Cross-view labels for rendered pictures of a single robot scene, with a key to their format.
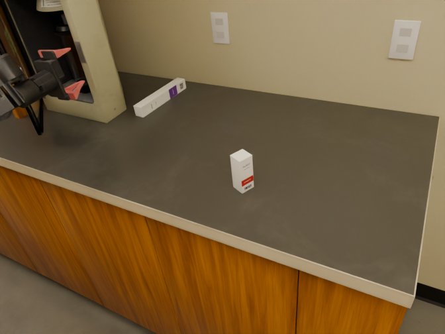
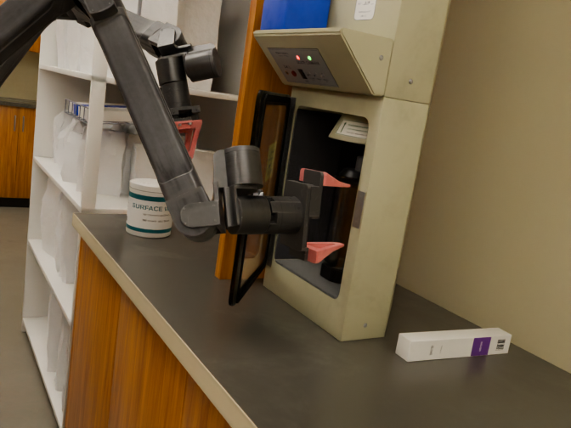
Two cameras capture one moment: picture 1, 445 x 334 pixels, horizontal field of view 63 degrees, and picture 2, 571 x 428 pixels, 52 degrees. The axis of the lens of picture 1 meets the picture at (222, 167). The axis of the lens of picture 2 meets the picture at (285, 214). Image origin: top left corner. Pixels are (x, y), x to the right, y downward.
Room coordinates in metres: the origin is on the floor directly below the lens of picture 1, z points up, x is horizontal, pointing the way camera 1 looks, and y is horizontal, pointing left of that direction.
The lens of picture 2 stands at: (0.14, 0.06, 1.39)
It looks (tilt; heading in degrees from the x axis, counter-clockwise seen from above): 11 degrees down; 26
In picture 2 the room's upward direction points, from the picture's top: 9 degrees clockwise
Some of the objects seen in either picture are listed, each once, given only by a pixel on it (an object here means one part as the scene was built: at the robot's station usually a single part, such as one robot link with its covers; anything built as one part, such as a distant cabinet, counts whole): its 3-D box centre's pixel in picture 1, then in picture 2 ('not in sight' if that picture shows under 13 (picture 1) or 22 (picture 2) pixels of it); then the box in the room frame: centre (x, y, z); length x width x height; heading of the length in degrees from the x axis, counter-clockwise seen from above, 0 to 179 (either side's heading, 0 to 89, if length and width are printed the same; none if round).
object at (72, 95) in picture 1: (69, 83); (319, 236); (1.00, 0.40, 1.18); 0.09 x 0.07 x 0.07; 148
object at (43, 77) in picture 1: (44, 83); (283, 215); (0.94, 0.44, 1.21); 0.07 x 0.07 x 0.10; 58
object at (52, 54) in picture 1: (58, 59); (323, 193); (1.00, 0.41, 1.25); 0.09 x 0.07 x 0.07; 148
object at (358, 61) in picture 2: not in sight; (313, 60); (1.22, 0.56, 1.46); 0.32 x 0.12 x 0.10; 58
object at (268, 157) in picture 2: (16, 63); (262, 192); (1.19, 0.62, 1.19); 0.30 x 0.01 x 0.40; 17
